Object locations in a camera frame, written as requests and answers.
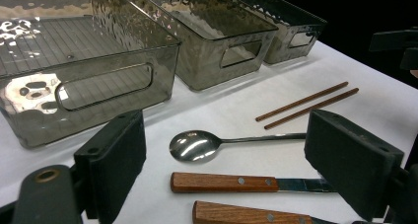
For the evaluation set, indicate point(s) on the steel spoon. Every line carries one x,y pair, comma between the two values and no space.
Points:
194,146

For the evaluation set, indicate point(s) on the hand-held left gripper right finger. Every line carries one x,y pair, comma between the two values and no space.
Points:
351,158

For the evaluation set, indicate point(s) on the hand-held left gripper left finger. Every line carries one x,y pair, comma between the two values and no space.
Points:
111,158

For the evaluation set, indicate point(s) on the smoky clear plastic bin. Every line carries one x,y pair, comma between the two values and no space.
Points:
203,53
98,39
289,30

